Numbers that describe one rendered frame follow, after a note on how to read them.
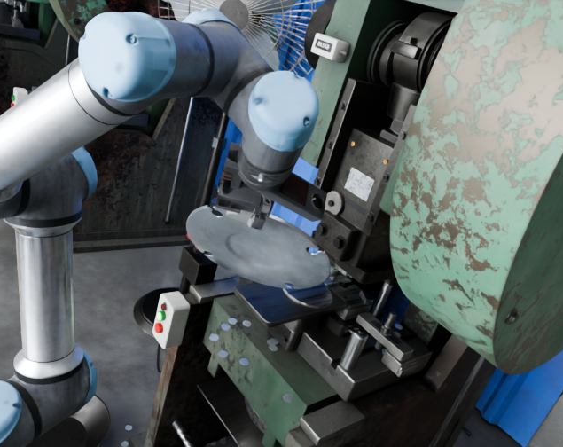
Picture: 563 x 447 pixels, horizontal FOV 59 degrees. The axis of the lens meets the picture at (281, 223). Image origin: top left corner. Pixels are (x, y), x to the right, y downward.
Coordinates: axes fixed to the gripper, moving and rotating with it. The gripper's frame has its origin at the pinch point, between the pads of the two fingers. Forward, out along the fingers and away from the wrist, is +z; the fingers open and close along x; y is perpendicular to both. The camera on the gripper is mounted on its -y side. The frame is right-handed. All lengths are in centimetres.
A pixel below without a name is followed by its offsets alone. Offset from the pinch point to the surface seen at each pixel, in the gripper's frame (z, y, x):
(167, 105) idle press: 142, 48, -102
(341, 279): 42, -28, -6
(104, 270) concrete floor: 165, 55, -18
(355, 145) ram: 14.2, -18.5, -28.1
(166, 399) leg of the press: 75, 8, 32
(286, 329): 37.3, -15.3, 10.8
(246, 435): 67, -15, 36
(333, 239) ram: 24.2, -19.6, -9.3
